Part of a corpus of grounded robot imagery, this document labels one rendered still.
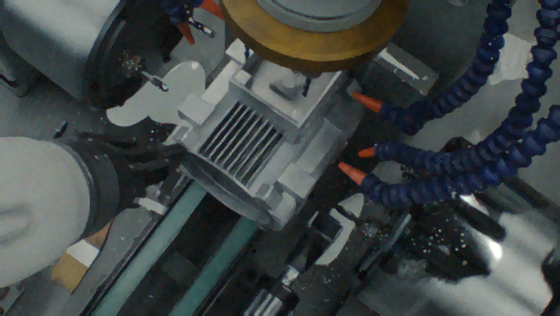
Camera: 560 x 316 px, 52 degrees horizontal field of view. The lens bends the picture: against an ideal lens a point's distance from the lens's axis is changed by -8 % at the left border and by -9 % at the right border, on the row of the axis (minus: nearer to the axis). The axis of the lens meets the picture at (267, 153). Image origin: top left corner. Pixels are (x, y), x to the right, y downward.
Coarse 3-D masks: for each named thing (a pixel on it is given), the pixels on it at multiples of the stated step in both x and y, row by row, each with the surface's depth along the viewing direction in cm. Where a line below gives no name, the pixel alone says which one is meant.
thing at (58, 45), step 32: (0, 0) 79; (32, 0) 75; (64, 0) 74; (96, 0) 73; (128, 0) 73; (32, 32) 77; (64, 32) 74; (96, 32) 73; (128, 32) 78; (160, 32) 87; (32, 64) 83; (64, 64) 77; (96, 64) 76; (128, 64) 80; (160, 64) 96; (96, 96) 82; (128, 96) 90
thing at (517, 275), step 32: (512, 192) 69; (416, 224) 67; (448, 224) 66; (480, 224) 66; (512, 224) 67; (544, 224) 68; (384, 256) 69; (416, 256) 67; (448, 256) 66; (480, 256) 66; (512, 256) 65; (544, 256) 66; (352, 288) 78; (384, 288) 70; (416, 288) 68; (448, 288) 67; (480, 288) 66; (512, 288) 65; (544, 288) 66
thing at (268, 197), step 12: (348, 84) 79; (348, 96) 79; (180, 132) 76; (192, 132) 76; (192, 144) 76; (180, 168) 88; (264, 192) 74; (276, 192) 74; (264, 204) 74; (276, 204) 75; (264, 228) 86
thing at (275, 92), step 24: (240, 72) 72; (264, 72) 76; (288, 72) 75; (336, 72) 77; (240, 96) 74; (264, 96) 75; (288, 96) 74; (312, 96) 75; (288, 120) 71; (312, 120) 75
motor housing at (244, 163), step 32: (224, 96) 80; (192, 128) 79; (224, 128) 74; (256, 128) 76; (320, 128) 79; (192, 160) 87; (224, 160) 73; (256, 160) 73; (288, 160) 77; (320, 160) 78; (224, 192) 89
